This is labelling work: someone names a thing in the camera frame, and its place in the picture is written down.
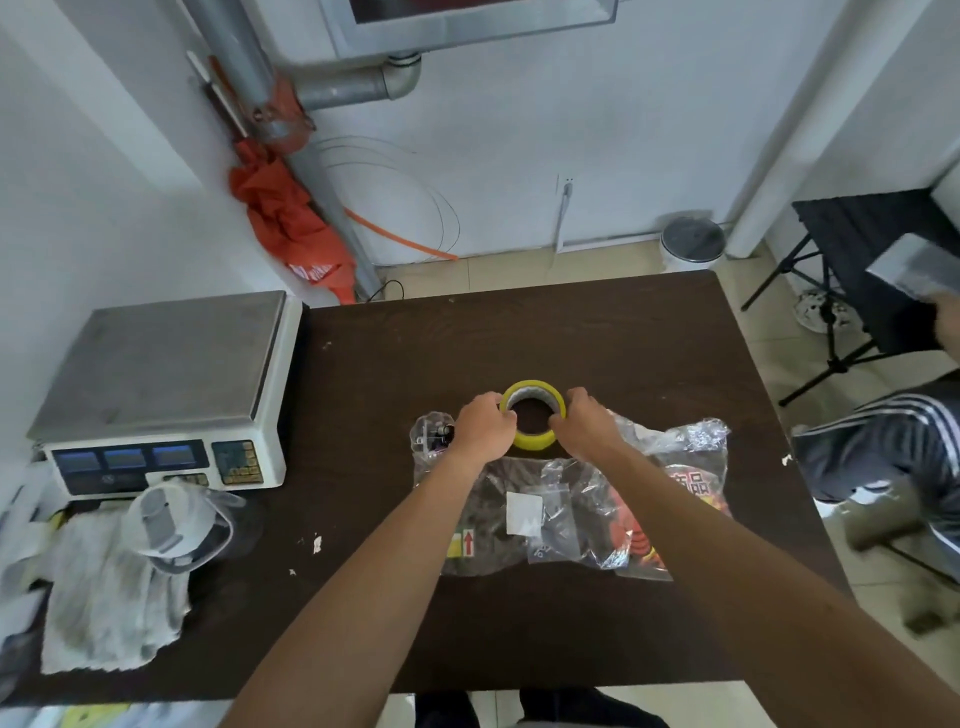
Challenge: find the clear bag with white label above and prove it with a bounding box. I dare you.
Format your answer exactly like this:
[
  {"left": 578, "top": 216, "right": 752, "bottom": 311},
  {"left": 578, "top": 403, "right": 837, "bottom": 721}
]
[{"left": 412, "top": 453, "right": 601, "bottom": 579}]

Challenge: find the dark stool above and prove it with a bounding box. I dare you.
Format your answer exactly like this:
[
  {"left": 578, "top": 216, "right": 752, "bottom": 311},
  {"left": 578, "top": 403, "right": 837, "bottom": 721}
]
[{"left": 843, "top": 479, "right": 960, "bottom": 639}]

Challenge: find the grey metal pipe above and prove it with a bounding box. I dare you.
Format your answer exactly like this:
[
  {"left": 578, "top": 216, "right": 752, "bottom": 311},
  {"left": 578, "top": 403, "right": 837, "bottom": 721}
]
[{"left": 179, "top": 0, "right": 423, "bottom": 303}]

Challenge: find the metal framed red cabinet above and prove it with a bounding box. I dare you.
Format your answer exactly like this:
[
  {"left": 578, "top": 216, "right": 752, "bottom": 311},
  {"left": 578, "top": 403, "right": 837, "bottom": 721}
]
[{"left": 318, "top": 0, "right": 620, "bottom": 60}]

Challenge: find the yellow tape roll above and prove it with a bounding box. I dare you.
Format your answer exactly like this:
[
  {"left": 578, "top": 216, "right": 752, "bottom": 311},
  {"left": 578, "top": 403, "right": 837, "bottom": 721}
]
[{"left": 498, "top": 379, "right": 568, "bottom": 453}]

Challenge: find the person's left hand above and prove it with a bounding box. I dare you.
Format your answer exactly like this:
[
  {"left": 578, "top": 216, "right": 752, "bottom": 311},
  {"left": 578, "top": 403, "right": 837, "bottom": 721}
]
[{"left": 448, "top": 391, "right": 519, "bottom": 470}]

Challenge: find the grey wall plug with conduit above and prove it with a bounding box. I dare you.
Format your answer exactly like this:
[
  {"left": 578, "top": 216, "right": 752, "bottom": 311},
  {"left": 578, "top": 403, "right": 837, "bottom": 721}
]
[{"left": 553, "top": 176, "right": 577, "bottom": 253}]

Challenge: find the white round bin dark lid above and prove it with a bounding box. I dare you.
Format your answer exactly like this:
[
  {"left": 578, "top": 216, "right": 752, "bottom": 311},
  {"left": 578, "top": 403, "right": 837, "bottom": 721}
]
[{"left": 659, "top": 213, "right": 729, "bottom": 273}]

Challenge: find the pile of white plastic bags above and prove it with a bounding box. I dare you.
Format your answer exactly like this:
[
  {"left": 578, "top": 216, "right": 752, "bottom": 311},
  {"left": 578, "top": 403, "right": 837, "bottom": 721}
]
[{"left": 0, "top": 457, "right": 76, "bottom": 706}]

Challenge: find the white plastic pipe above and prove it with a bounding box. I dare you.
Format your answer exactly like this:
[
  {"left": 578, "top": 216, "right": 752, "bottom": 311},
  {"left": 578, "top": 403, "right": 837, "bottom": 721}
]
[{"left": 723, "top": 0, "right": 920, "bottom": 260}]

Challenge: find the black folding stool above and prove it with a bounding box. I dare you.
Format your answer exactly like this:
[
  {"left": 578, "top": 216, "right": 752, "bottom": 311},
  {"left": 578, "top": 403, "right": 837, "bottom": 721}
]
[{"left": 740, "top": 188, "right": 960, "bottom": 408}]

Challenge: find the clear plastic bag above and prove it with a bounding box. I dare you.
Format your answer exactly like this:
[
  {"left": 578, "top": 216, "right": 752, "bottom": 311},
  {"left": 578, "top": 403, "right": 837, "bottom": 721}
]
[{"left": 611, "top": 408, "right": 733, "bottom": 481}]

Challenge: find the orange cable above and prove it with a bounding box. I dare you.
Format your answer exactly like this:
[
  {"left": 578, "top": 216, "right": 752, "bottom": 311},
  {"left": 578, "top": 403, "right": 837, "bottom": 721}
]
[{"left": 343, "top": 208, "right": 460, "bottom": 264}]

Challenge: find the clear bag yellow starburst sign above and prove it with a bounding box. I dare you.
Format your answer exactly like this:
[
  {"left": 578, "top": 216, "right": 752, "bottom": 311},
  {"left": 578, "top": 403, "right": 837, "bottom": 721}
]
[{"left": 599, "top": 464, "right": 733, "bottom": 583}]

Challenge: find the thin wire loop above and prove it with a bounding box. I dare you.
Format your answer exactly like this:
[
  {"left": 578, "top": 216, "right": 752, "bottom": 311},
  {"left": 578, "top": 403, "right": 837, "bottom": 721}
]
[{"left": 314, "top": 134, "right": 463, "bottom": 260}]

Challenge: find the person's right forearm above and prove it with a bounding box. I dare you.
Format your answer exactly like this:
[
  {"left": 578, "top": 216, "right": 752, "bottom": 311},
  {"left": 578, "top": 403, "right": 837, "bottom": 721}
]
[{"left": 592, "top": 442, "right": 960, "bottom": 728}]

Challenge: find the person's left forearm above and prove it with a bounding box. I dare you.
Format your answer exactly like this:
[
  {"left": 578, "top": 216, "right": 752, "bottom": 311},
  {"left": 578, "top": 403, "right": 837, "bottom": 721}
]
[{"left": 221, "top": 449, "right": 489, "bottom": 728}]

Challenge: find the grey paper sheet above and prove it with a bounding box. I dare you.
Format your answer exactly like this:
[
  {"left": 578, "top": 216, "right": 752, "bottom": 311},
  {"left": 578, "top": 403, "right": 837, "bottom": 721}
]
[{"left": 866, "top": 232, "right": 960, "bottom": 301}]

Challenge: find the white round patterned object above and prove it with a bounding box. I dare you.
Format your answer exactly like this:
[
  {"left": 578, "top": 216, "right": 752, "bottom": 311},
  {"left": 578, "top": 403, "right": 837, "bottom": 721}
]
[{"left": 793, "top": 288, "right": 864, "bottom": 335}]

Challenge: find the person's right hand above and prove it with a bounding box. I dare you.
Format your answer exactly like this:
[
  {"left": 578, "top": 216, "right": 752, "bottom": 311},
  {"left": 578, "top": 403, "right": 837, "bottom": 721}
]
[{"left": 547, "top": 386, "right": 624, "bottom": 463}]

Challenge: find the clear jar with white lid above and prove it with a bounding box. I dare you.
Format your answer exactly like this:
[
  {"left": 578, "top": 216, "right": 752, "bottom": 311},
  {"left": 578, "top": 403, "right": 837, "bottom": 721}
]
[{"left": 119, "top": 479, "right": 249, "bottom": 577}]

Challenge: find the white electronic scale steel pan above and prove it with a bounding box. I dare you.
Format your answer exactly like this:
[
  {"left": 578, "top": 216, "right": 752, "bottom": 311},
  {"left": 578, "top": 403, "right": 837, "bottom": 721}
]
[{"left": 26, "top": 290, "right": 304, "bottom": 500}]

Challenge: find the small clear round container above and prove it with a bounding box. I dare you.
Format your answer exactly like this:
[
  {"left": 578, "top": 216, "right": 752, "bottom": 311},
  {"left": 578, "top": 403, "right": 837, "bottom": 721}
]
[{"left": 409, "top": 410, "right": 457, "bottom": 459}]

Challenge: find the white ribbed cloth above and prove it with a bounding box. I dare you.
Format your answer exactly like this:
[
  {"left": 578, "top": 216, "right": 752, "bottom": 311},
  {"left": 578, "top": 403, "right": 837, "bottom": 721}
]
[{"left": 38, "top": 509, "right": 193, "bottom": 676}]

